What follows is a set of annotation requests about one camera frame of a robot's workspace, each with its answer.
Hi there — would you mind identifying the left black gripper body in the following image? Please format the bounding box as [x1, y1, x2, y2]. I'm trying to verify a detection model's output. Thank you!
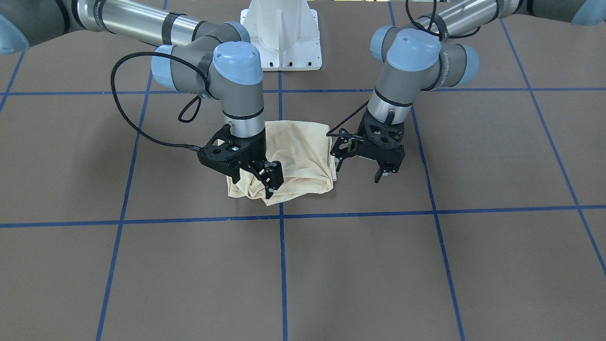
[356, 113, 405, 163]

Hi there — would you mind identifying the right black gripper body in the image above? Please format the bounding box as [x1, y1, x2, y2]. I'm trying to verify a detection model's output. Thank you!
[230, 130, 267, 171]

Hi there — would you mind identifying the beige long-sleeve printed shirt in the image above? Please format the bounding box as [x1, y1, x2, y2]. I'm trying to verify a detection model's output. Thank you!
[227, 120, 337, 206]

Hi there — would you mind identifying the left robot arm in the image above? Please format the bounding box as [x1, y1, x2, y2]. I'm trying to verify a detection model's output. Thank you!
[328, 0, 606, 183]

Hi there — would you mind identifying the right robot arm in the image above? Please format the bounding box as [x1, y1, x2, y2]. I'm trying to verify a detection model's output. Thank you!
[0, 0, 284, 198]

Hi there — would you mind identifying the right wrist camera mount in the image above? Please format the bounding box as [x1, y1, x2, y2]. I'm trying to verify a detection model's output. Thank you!
[197, 125, 244, 176]

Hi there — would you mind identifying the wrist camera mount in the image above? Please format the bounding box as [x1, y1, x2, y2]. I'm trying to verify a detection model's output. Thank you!
[197, 125, 244, 176]
[325, 128, 365, 160]

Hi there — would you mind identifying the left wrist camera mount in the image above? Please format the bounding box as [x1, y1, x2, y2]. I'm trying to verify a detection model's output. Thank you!
[325, 128, 365, 160]

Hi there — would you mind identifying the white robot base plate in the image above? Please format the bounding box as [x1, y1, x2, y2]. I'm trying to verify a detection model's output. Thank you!
[240, 0, 322, 72]

